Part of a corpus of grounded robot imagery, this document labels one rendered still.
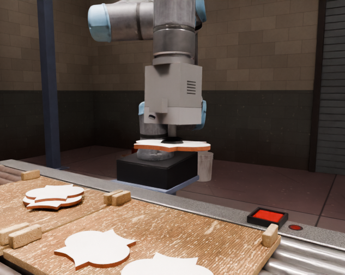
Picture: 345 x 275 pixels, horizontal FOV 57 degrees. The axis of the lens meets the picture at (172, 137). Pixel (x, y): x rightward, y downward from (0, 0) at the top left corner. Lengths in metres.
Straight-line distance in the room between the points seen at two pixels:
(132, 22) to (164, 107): 0.21
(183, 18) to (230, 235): 0.42
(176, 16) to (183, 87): 0.12
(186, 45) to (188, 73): 0.05
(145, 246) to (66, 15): 6.75
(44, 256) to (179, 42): 0.44
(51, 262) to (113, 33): 0.45
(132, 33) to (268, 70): 4.84
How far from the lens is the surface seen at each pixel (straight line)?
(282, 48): 5.44
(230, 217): 0.83
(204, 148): 0.54
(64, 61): 7.00
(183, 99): 0.54
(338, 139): 5.29
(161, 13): 0.58
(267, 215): 0.83
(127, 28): 0.69
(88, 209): 0.84
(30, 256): 0.65
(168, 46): 0.56
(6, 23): 6.39
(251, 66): 5.54
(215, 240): 0.66
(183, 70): 0.54
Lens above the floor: 1.22
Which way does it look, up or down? 8 degrees down
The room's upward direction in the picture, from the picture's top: straight up
